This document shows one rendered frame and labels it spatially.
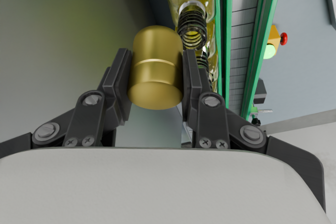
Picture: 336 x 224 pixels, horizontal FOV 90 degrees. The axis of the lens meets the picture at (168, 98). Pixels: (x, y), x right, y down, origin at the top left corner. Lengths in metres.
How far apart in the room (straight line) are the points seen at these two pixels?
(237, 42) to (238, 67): 0.10
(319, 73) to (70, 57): 0.91
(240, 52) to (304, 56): 0.34
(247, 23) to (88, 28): 0.38
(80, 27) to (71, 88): 0.07
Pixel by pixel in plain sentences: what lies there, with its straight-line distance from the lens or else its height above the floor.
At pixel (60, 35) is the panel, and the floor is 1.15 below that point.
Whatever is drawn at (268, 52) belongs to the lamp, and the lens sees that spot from 0.61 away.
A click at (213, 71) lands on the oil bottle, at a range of 0.28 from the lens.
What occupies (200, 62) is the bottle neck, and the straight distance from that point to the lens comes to 0.21.
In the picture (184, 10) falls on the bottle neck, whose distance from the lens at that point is 0.19.
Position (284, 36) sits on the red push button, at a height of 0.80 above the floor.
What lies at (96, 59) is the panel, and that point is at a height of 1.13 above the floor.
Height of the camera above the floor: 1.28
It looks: 34 degrees down
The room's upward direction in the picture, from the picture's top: 174 degrees counter-clockwise
